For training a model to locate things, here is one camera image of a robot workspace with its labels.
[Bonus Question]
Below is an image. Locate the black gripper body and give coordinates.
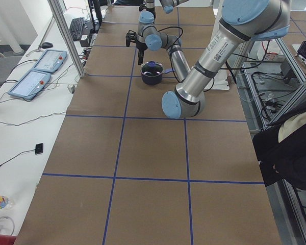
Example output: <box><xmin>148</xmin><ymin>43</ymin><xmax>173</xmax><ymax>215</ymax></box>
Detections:
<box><xmin>136</xmin><ymin>39</ymin><xmax>147</xmax><ymax>58</ymax></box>

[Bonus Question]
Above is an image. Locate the glass pot lid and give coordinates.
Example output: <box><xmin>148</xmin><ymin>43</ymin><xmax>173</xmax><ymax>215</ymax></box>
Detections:
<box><xmin>140</xmin><ymin>61</ymin><xmax>164</xmax><ymax>77</ymax></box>

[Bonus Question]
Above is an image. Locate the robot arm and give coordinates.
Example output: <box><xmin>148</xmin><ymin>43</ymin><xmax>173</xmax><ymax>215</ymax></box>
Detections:
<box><xmin>139</xmin><ymin>0</ymin><xmax>188</xmax><ymax>18</ymax></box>
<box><xmin>135</xmin><ymin>1</ymin><xmax>292</xmax><ymax>119</ymax></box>

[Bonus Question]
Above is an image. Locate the dark blue saucepan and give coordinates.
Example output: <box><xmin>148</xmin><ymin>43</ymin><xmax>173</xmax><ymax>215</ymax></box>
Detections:
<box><xmin>140</xmin><ymin>61</ymin><xmax>174</xmax><ymax>85</ymax></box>

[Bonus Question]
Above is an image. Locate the black keyboard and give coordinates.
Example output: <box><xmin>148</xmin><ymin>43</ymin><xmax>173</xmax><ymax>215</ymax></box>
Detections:
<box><xmin>69</xmin><ymin>17</ymin><xmax>85</xmax><ymax>41</ymax></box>

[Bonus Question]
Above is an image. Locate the small metal cylinder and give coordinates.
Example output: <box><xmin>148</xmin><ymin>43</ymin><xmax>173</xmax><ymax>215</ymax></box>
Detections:
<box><xmin>67</xmin><ymin>84</ymin><xmax>75</xmax><ymax>94</ymax></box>

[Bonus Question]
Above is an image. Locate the far teach pendant tablet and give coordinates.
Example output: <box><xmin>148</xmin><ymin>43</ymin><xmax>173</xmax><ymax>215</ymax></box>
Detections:
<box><xmin>32</xmin><ymin>49</ymin><xmax>67</xmax><ymax>74</ymax></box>

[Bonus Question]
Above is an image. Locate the teach pendant tablet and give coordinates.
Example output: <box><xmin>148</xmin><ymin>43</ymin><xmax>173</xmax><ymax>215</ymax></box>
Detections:
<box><xmin>32</xmin><ymin>49</ymin><xmax>67</xmax><ymax>74</ymax></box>
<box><xmin>8</xmin><ymin>69</ymin><xmax>51</xmax><ymax>101</ymax></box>

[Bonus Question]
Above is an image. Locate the black computer mouse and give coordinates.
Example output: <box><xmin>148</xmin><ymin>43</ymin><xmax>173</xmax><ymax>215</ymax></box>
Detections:
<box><xmin>41</xmin><ymin>42</ymin><xmax>53</xmax><ymax>49</ymax></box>

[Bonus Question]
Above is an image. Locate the near teach pendant tablet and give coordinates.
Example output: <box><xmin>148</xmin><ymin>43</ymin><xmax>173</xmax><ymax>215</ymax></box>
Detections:
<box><xmin>8</xmin><ymin>69</ymin><xmax>51</xmax><ymax>101</ymax></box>

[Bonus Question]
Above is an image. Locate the small black sensor pad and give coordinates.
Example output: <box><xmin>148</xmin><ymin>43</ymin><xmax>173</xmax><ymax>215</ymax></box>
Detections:
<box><xmin>35</xmin><ymin>143</ymin><xmax>44</xmax><ymax>155</ymax></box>

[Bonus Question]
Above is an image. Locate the grey office chair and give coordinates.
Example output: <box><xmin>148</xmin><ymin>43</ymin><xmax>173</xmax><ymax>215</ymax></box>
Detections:
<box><xmin>0</xmin><ymin>52</ymin><xmax>22</xmax><ymax>86</ymax></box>

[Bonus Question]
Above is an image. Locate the black jacket on chair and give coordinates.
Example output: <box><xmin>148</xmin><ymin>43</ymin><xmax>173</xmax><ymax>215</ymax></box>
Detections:
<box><xmin>252</xmin><ymin>101</ymin><xmax>306</xmax><ymax>190</ymax></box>

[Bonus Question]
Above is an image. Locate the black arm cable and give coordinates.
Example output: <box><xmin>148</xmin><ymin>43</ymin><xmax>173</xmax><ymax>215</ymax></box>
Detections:
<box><xmin>157</xmin><ymin>25</ymin><xmax>217</xmax><ymax>92</ymax></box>

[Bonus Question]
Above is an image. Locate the aluminium frame post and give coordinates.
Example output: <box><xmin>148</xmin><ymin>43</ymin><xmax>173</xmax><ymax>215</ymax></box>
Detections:
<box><xmin>48</xmin><ymin>0</ymin><xmax>85</xmax><ymax>78</ymax></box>

